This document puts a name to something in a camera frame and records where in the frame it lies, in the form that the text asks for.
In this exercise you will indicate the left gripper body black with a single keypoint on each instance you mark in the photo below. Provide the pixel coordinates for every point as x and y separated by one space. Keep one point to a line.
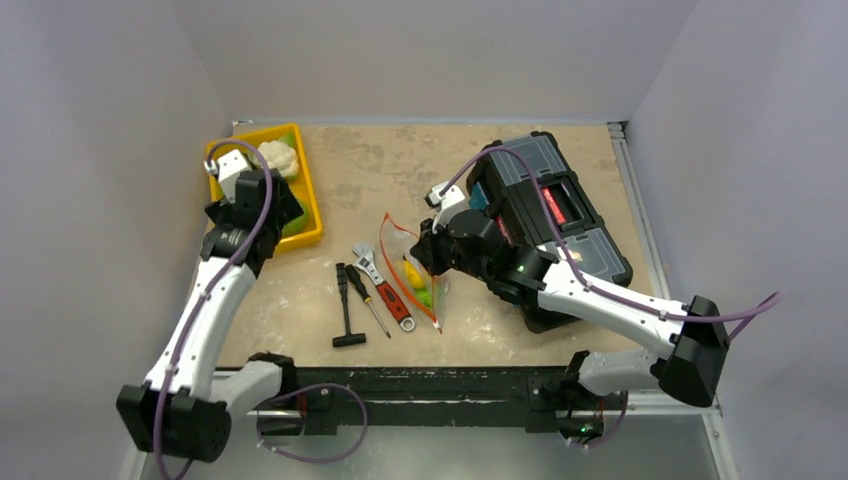
286 211

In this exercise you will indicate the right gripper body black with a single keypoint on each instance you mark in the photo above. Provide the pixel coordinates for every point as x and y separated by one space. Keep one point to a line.
429 248

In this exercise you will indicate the yellow plastic tray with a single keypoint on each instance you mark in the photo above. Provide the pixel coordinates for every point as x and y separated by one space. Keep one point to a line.
307 229

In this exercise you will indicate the yellow corn toy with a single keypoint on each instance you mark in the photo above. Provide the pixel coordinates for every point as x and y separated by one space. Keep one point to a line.
414 278

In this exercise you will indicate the clear zip top bag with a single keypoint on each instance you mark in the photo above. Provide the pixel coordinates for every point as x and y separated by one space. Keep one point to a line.
394 243

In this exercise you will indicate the bright green cabbage toy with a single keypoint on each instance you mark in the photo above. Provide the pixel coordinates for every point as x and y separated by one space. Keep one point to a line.
425 297

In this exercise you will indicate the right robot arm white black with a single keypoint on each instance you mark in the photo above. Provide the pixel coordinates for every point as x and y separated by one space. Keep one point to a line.
679 353

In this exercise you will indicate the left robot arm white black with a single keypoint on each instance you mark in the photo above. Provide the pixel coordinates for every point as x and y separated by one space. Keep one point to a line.
180 410

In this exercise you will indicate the pale green cabbage toy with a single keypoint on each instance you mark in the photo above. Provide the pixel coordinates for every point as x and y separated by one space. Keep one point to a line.
297 225

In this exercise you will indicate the white cauliflower toy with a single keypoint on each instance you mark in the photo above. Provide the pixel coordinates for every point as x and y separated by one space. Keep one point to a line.
279 155

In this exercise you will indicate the red adjustable wrench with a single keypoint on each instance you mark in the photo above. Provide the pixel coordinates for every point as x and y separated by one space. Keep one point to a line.
365 262

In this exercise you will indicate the black yellow screwdriver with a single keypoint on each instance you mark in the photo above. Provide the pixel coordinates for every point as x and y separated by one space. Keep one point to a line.
354 278

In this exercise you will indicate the black toolbox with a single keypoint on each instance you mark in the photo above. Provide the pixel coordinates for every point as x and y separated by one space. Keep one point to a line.
518 201

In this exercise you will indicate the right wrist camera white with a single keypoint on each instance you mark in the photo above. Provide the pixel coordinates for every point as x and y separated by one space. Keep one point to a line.
446 202

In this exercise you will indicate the black T-handle tool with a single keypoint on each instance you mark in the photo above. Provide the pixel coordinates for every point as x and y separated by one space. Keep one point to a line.
348 338

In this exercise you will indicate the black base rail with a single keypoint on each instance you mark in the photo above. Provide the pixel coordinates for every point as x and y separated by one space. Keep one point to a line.
543 399

